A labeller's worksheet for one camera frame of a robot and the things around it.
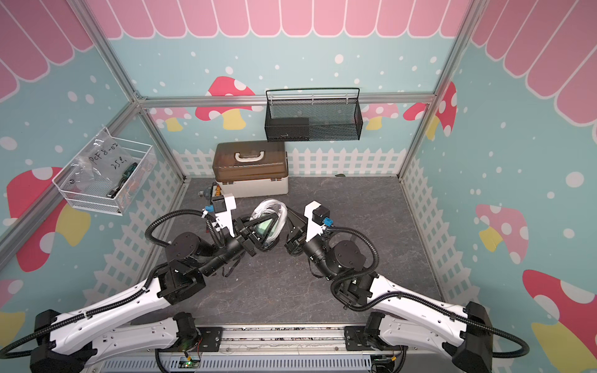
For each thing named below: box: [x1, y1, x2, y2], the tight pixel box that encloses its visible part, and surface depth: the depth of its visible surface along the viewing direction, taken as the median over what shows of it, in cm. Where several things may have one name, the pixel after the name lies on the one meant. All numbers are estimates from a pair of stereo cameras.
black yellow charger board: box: [210, 181, 224, 198], surface depth 115 cm
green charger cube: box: [254, 218, 278, 238], surface depth 54 cm
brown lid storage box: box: [212, 141, 290, 199], surface depth 104 cm
